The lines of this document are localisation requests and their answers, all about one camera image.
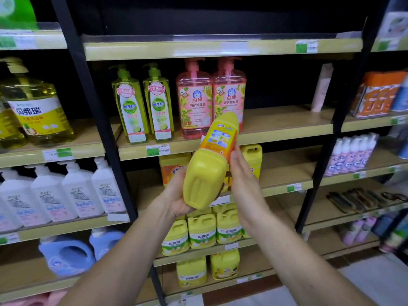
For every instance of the person's left hand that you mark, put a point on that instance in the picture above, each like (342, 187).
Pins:
(173, 200)

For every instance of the person's right hand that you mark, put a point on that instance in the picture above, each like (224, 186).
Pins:
(251, 200)

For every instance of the yellow orange detergent jug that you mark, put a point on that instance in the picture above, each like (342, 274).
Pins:
(172, 168)
(253, 156)

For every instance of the slim green dish soap bottle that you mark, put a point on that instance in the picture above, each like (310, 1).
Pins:
(132, 117)

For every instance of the yellow dish soap pump bottle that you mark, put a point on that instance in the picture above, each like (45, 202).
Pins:
(11, 130)
(41, 124)

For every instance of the person's right forearm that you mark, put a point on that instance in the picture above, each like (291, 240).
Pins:
(302, 270)

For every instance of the person's left forearm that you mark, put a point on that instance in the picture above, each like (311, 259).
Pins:
(121, 267)

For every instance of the green white price tag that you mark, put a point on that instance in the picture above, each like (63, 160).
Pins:
(387, 45)
(9, 239)
(359, 175)
(306, 47)
(294, 188)
(19, 41)
(242, 279)
(397, 121)
(57, 155)
(221, 200)
(157, 150)

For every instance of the blank white shelf label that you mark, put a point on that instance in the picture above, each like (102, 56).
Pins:
(234, 48)
(349, 35)
(231, 246)

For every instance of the plain white label card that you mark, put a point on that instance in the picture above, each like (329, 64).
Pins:
(118, 217)
(202, 140)

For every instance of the light blue detergent jug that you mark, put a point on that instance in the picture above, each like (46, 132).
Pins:
(105, 242)
(67, 258)

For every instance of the pale purple white pack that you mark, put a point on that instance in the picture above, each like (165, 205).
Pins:
(344, 159)
(353, 157)
(371, 149)
(361, 156)
(333, 162)

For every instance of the pink purple slim bottle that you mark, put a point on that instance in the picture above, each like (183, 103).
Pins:
(366, 229)
(352, 232)

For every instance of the flat pink bottle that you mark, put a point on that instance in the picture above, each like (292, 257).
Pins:
(47, 299)

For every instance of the row of pale blue bottles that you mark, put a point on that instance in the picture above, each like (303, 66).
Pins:
(404, 149)

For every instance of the row of blue white bottles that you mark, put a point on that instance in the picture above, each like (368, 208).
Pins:
(402, 101)

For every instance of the white printed product pack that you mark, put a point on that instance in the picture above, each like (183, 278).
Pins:
(393, 25)

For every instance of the round green hand wash bottle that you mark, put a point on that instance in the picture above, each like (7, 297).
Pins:
(19, 15)

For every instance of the wooden shelf rack black frame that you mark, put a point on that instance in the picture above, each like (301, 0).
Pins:
(287, 117)

